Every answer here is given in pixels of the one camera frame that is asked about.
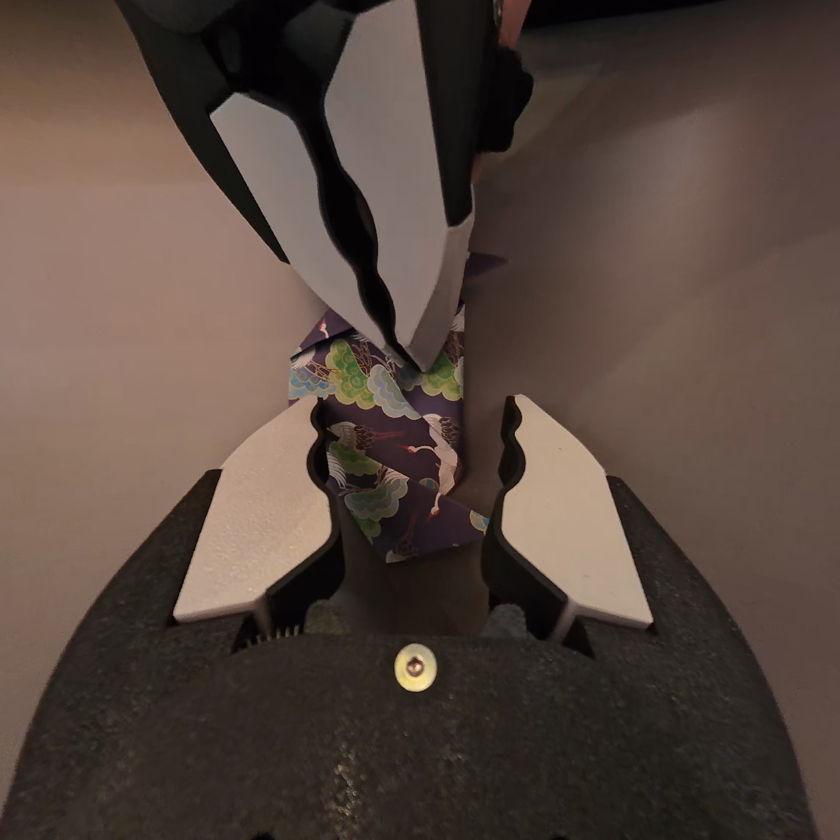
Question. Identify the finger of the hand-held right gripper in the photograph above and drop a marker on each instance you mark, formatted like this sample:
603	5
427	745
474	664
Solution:
275	197
400	164

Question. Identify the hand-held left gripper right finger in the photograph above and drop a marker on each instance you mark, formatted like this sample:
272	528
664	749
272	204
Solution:
564	525

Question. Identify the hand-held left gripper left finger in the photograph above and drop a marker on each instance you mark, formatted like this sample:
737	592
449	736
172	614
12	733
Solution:
262	525

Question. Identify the crane patterned origami paper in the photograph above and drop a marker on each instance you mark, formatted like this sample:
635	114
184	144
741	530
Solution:
394	426

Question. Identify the person's right hand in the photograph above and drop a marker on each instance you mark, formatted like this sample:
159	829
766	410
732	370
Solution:
513	23

